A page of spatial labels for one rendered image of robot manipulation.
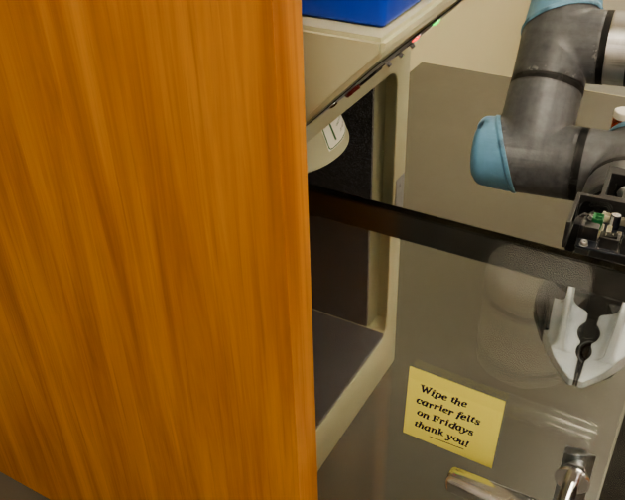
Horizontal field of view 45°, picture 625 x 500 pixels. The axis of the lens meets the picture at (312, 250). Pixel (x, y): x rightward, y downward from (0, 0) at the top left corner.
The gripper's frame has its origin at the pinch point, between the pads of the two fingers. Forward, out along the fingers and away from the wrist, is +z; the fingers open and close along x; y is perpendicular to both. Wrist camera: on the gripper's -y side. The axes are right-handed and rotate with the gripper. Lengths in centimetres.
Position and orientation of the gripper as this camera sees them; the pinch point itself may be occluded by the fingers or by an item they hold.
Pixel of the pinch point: (577, 376)
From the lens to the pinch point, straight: 57.6
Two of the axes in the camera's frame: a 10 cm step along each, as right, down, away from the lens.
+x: 9.0, 2.3, -3.6
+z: -4.3, 5.0, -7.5
